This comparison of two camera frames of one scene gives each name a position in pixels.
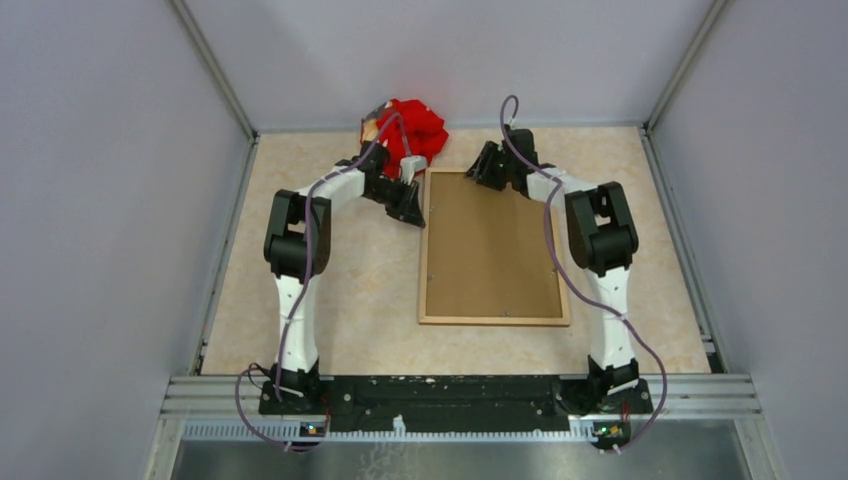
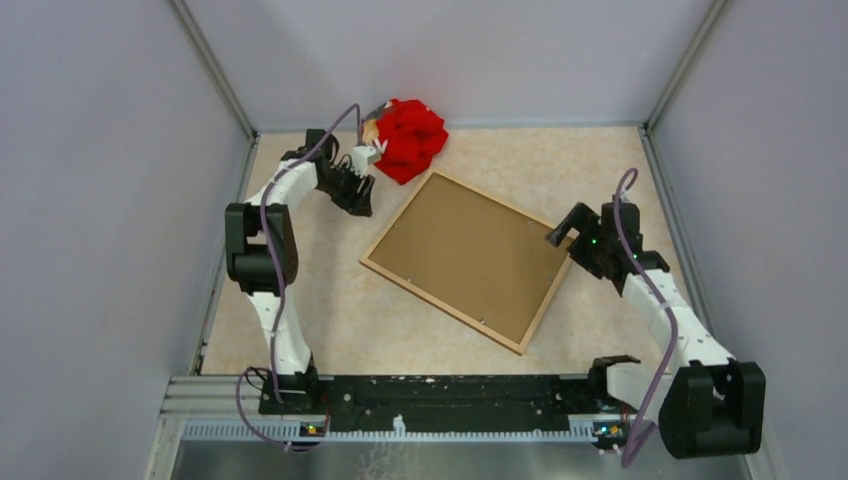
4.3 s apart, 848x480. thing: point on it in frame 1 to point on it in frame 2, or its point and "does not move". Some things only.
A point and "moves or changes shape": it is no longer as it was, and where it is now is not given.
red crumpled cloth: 410,128 does not move
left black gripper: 408,207 to 356,202
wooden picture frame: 486,256 to 418,292
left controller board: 312,429 does not move
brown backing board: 487,252 moves or changes shape
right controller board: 612,431 does not move
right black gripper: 481,171 to 582,219
